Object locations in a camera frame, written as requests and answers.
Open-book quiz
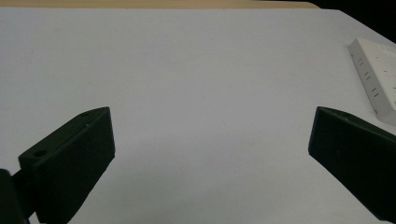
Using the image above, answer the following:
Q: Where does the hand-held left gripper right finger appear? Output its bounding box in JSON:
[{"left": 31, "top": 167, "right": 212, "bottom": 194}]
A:
[{"left": 307, "top": 105, "right": 396, "bottom": 224}]

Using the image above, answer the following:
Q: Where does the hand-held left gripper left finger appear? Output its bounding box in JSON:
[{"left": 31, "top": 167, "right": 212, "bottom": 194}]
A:
[{"left": 18, "top": 106, "right": 116, "bottom": 224}]

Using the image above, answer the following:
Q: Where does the white power strip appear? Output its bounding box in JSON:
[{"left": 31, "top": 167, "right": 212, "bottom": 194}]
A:
[{"left": 347, "top": 37, "right": 396, "bottom": 127}]

